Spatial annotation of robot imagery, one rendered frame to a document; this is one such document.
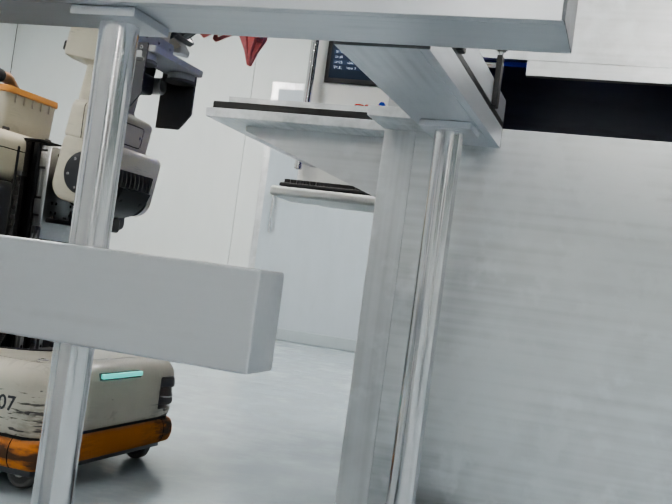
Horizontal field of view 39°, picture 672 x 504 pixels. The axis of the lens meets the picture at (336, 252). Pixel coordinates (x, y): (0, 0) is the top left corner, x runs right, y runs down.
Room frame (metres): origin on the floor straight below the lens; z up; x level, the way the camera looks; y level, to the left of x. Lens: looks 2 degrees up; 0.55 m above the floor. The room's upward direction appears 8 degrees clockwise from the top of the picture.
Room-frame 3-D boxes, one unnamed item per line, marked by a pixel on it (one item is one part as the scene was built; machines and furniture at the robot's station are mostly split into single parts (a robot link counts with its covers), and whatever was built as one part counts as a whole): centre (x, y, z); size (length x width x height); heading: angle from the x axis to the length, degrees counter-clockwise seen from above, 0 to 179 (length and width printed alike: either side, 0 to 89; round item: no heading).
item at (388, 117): (1.76, -0.11, 0.87); 0.14 x 0.13 x 0.02; 73
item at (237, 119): (2.25, -0.02, 0.87); 0.70 x 0.48 x 0.02; 163
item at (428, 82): (1.48, -0.12, 0.92); 0.69 x 0.15 x 0.16; 163
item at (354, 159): (2.01, 0.07, 0.80); 0.34 x 0.03 x 0.13; 73
